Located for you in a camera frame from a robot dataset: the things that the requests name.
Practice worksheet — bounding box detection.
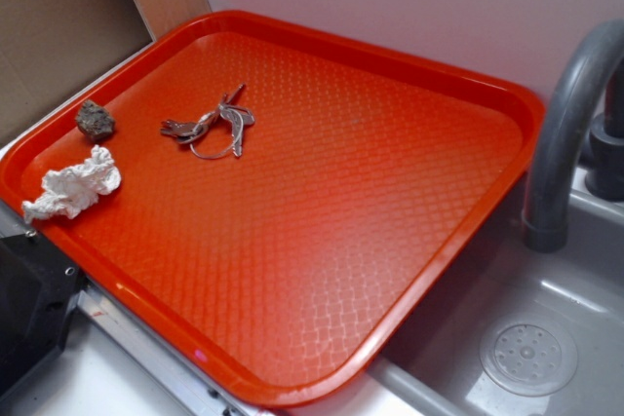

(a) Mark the dark grey faucet handle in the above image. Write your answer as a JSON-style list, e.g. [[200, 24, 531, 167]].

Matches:
[[585, 62, 623, 202]]

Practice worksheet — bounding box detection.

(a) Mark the grey curved faucet spout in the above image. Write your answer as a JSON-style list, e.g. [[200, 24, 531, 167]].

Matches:
[[522, 19, 623, 252]]

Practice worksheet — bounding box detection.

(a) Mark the orange plastic tray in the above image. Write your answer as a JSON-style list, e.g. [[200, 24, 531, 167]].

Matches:
[[0, 9, 546, 410]]

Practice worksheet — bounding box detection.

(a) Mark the brown grey rock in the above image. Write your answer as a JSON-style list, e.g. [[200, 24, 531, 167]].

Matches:
[[75, 99, 116, 143]]

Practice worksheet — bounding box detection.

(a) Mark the silver key bunch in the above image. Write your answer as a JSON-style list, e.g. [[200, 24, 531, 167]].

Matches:
[[159, 83, 256, 161]]

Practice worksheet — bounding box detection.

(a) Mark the silver metal rail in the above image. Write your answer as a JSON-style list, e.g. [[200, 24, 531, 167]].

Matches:
[[1, 207, 261, 415]]

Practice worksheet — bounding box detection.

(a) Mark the grey plastic sink basin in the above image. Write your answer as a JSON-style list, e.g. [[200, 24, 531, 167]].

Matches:
[[370, 170, 623, 415]]

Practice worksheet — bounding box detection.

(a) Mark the crumpled white paper tissue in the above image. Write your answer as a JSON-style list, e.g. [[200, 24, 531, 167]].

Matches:
[[21, 145, 122, 224]]

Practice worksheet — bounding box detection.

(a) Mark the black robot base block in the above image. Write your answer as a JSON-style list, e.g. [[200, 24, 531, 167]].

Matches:
[[1, 234, 85, 399]]

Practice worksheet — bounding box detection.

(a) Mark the round grey sink drain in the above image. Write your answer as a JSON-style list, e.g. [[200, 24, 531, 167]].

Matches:
[[479, 317, 578, 397]]

